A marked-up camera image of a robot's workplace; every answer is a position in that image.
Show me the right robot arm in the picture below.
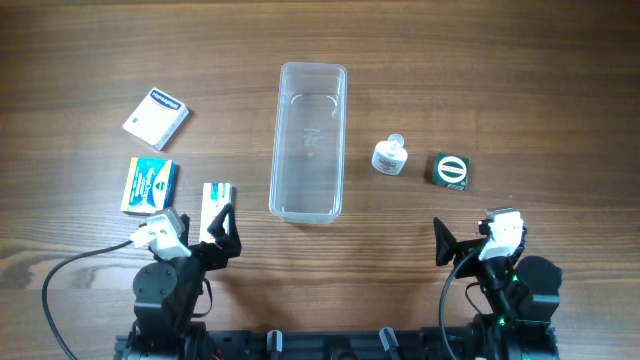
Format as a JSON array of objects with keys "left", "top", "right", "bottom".
[{"left": 425, "top": 215, "right": 562, "bottom": 360}]

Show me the black camera cable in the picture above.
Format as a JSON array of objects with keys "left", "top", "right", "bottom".
[
  {"left": 41, "top": 239, "right": 135, "bottom": 360},
  {"left": 438, "top": 244, "right": 489, "bottom": 360}
]

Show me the small white bottle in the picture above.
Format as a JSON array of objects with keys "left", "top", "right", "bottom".
[{"left": 371, "top": 134, "right": 408, "bottom": 176}]

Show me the clear plastic container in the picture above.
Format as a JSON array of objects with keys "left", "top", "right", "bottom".
[{"left": 269, "top": 62, "right": 347, "bottom": 224}]

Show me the left black camera cable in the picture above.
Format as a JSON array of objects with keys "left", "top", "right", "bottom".
[{"left": 41, "top": 239, "right": 135, "bottom": 360}]

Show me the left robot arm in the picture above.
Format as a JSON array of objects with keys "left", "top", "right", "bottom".
[{"left": 114, "top": 204, "right": 242, "bottom": 359}]

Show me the white Hansaplast plaster box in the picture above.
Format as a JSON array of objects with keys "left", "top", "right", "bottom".
[{"left": 122, "top": 87, "right": 190, "bottom": 151}]

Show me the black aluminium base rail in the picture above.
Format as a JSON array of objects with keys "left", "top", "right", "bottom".
[{"left": 113, "top": 327, "right": 559, "bottom": 360}]

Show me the small green square box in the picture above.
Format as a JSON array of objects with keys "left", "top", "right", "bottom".
[{"left": 431, "top": 152, "right": 470, "bottom": 191}]

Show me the right black camera cable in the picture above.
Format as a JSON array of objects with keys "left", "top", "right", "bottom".
[{"left": 438, "top": 244, "right": 489, "bottom": 360}]

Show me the blue Vicks VapoDrops box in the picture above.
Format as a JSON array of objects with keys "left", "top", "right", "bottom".
[{"left": 120, "top": 157, "right": 177, "bottom": 215}]

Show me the white Panadol tablet box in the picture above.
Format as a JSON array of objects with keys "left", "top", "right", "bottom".
[{"left": 199, "top": 182, "right": 233, "bottom": 243}]

